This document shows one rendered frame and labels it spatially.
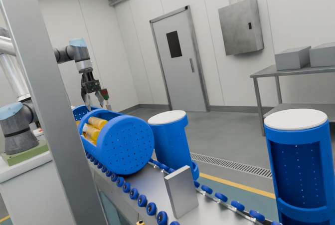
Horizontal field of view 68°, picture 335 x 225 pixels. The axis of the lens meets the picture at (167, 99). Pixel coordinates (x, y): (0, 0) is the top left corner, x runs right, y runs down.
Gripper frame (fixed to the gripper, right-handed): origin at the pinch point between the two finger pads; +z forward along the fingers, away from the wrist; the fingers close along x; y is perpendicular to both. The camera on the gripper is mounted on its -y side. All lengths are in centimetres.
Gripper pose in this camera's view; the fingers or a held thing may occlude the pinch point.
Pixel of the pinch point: (95, 107)
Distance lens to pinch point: 136.7
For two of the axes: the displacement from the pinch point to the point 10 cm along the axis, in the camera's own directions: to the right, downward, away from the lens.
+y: 5.3, 0.4, -8.5
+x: 8.2, -2.9, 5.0
